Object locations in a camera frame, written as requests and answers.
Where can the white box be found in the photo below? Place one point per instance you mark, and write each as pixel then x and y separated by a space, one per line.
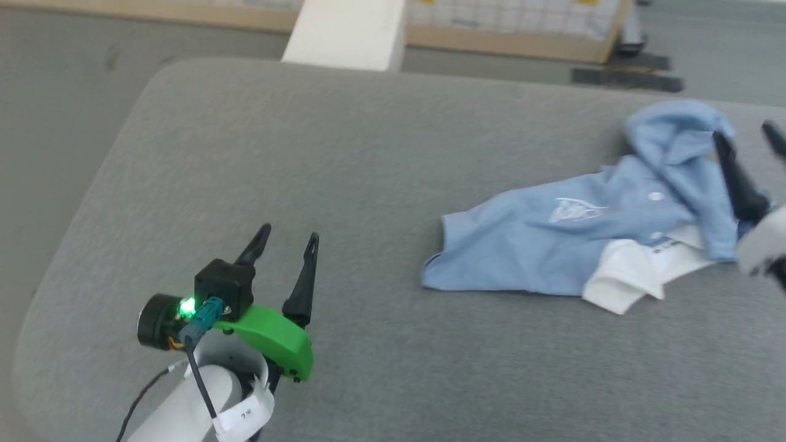
pixel 347 34

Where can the grey metal partition leg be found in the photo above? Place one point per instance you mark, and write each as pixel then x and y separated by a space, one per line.
pixel 632 31

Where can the grey fabric sofa seat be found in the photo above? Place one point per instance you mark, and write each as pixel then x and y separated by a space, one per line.
pixel 368 184

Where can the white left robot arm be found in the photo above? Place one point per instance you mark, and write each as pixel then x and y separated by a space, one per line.
pixel 184 405

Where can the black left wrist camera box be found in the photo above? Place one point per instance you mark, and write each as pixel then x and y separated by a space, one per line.
pixel 224 287

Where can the black floor base plate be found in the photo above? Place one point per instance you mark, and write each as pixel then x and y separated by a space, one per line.
pixel 626 77

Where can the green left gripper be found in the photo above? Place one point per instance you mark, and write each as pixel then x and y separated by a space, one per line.
pixel 276 337

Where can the lemon print partition screen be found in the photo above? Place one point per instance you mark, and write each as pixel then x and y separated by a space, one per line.
pixel 491 27

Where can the light blue polo shirt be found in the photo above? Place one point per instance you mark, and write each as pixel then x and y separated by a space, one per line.
pixel 552 239

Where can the white paper label tag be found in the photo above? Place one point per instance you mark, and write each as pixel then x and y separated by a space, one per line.
pixel 245 417

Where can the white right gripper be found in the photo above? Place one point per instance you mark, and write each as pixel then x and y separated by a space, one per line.
pixel 767 242

